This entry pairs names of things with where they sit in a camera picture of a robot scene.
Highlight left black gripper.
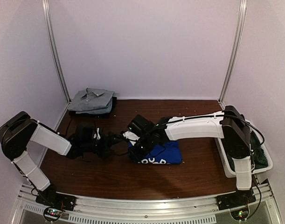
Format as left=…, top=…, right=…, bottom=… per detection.
left=82, top=131, right=123, bottom=160

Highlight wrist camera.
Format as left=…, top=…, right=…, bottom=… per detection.
left=93, top=127, right=102, bottom=140
left=122, top=131, right=139, bottom=145

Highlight black garment in basket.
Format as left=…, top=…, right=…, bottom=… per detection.
left=226, top=133, right=270, bottom=172

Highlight white laundry basket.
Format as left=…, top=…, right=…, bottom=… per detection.
left=214, top=118, right=273, bottom=178

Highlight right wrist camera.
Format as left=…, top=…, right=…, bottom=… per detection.
left=122, top=131, right=139, bottom=145

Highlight front aluminium rail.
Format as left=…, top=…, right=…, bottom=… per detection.
left=9, top=183, right=283, bottom=224

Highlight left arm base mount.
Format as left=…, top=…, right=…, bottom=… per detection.
left=35, top=191, right=76, bottom=211

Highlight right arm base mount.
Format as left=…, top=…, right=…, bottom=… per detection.
left=216, top=189, right=256, bottom=210

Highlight left aluminium frame post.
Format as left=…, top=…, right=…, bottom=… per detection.
left=42, top=0, right=71, bottom=104

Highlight grey polo shirt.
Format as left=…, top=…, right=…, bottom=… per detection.
left=69, top=88, right=114, bottom=112

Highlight right aluminium frame post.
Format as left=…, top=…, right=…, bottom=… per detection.
left=218, top=0, right=247, bottom=108

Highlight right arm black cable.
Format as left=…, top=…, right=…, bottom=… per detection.
left=222, top=113, right=266, bottom=147

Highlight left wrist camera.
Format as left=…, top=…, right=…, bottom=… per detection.
left=93, top=127, right=102, bottom=140

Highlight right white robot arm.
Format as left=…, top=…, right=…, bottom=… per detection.
left=122, top=106, right=252, bottom=206

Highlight blue garment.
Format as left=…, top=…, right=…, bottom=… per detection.
left=137, top=141, right=182, bottom=164

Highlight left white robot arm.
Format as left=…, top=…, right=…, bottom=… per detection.
left=0, top=111, right=122, bottom=207

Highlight aluminium frame post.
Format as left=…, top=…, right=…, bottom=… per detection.
left=218, top=0, right=247, bottom=108
left=42, top=0, right=71, bottom=104

